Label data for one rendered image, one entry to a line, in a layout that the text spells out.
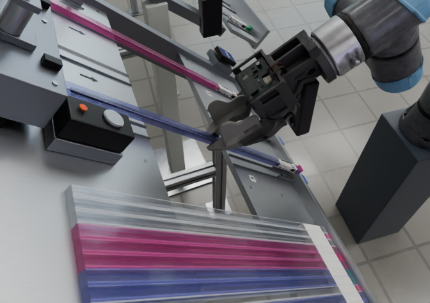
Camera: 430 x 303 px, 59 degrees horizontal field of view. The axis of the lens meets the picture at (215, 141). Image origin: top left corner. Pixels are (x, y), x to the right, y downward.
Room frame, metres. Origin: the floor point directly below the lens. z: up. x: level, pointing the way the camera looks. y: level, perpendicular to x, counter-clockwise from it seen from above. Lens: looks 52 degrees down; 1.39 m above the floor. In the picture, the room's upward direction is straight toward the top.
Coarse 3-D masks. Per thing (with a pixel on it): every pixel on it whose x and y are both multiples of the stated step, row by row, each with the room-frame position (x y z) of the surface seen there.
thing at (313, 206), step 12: (252, 108) 0.61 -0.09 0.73; (276, 144) 0.50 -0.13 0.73; (288, 156) 0.47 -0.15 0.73; (300, 180) 0.41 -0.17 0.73; (300, 192) 0.39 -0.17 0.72; (312, 204) 0.36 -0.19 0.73; (312, 216) 0.34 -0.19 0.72; (324, 216) 0.33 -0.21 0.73; (336, 240) 0.28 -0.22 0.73; (348, 252) 0.26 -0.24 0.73; (348, 264) 0.24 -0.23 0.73; (360, 276) 0.22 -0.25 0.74; (372, 300) 0.18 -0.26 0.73
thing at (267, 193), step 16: (192, 64) 0.65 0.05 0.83; (192, 80) 0.57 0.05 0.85; (224, 80) 0.68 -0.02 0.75; (208, 96) 0.55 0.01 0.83; (224, 96) 0.60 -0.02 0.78; (208, 112) 0.49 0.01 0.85; (256, 144) 0.48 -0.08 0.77; (240, 160) 0.39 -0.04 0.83; (256, 160) 0.42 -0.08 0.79; (240, 176) 0.35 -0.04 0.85; (256, 176) 0.37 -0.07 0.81; (272, 176) 0.40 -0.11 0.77; (288, 176) 0.43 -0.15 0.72; (256, 192) 0.32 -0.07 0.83; (272, 192) 0.35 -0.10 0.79; (288, 192) 0.37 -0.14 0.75; (256, 208) 0.29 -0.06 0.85; (272, 208) 0.30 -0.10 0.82; (288, 208) 0.33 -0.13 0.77; (304, 208) 0.35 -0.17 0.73
